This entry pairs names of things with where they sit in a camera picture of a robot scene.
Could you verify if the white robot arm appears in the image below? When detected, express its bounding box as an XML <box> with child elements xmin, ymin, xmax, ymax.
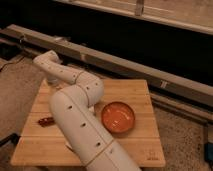
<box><xmin>33</xmin><ymin>50</ymin><xmax>141</xmax><ymax>171</ymax></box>

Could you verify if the orange bowl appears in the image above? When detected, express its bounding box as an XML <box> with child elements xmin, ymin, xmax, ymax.
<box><xmin>101</xmin><ymin>101</ymin><xmax>135</xmax><ymax>133</ymax></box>

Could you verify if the grey metal rail beam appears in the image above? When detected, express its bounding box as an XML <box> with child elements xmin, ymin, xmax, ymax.
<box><xmin>0</xmin><ymin>25</ymin><xmax>213</xmax><ymax>107</ymax></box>

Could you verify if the black cable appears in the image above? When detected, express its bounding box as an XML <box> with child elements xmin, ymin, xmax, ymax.
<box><xmin>0</xmin><ymin>53</ymin><xmax>28</xmax><ymax>73</ymax></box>

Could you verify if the black floor bracket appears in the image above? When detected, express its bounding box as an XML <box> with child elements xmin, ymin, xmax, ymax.
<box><xmin>0</xmin><ymin>133</ymin><xmax>20</xmax><ymax>147</ymax></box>

